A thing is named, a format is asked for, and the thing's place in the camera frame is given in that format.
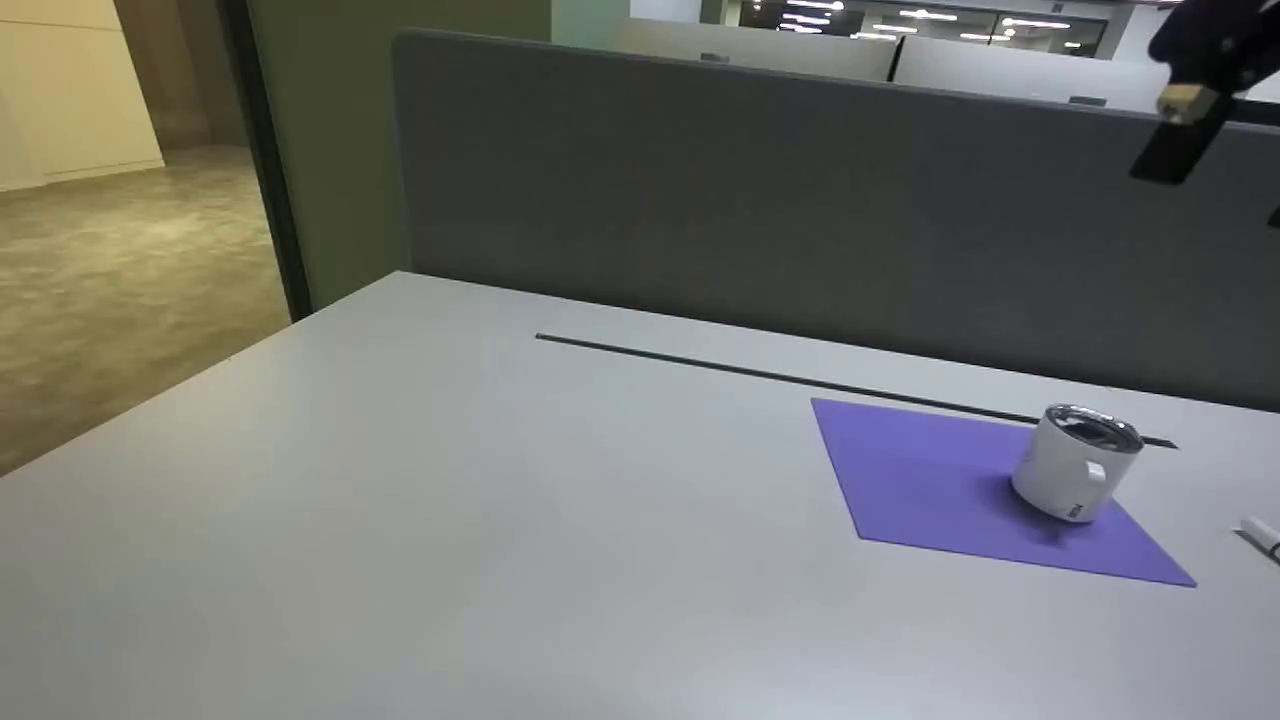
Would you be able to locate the white cup with lid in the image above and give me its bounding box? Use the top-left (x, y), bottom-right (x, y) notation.
top-left (1013, 406), bottom-right (1145, 524)

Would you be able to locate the white object at table edge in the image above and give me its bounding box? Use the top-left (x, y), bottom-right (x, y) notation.
top-left (1239, 518), bottom-right (1280, 566)

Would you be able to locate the purple mat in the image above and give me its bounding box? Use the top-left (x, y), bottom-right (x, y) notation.
top-left (812, 402), bottom-right (1191, 590)

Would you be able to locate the dark door frame post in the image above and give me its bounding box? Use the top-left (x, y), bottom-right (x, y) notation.
top-left (218, 0), bottom-right (318, 319)

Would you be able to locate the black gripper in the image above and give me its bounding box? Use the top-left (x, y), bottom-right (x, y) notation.
top-left (1132, 0), bottom-right (1280, 184)

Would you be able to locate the grey desk divider panel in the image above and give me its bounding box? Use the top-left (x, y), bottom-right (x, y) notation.
top-left (393, 31), bottom-right (1280, 409)

